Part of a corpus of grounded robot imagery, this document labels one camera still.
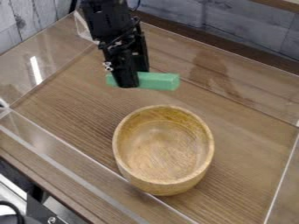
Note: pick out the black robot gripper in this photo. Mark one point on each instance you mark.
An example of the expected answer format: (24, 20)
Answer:
(121, 41)

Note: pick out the green rectangular block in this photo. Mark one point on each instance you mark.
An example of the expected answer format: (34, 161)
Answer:
(157, 81)

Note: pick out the wooden oval bowl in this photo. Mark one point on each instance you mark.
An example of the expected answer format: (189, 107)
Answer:
(163, 148)

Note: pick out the clear acrylic corner bracket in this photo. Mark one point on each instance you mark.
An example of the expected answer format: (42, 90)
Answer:
(81, 27)

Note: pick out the clear acrylic enclosure wall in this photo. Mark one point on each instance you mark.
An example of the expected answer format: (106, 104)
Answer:
(61, 112)

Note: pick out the black metal bracket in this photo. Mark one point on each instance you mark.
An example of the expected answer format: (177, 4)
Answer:
(48, 212)

